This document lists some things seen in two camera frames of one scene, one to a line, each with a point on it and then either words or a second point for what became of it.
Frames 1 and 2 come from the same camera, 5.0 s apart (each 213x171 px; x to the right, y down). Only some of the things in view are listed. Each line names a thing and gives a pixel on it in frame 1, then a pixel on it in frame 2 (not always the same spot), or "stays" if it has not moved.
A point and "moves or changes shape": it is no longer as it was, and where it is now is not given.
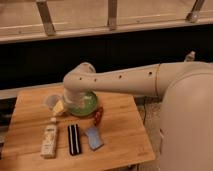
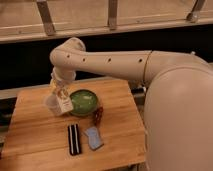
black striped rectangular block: x=73 y=139 stays
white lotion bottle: x=49 y=142 moves or changes shape
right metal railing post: x=193 y=16 stays
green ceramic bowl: x=80 y=103 stays
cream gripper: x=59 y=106 → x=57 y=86
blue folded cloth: x=95 y=140 stays
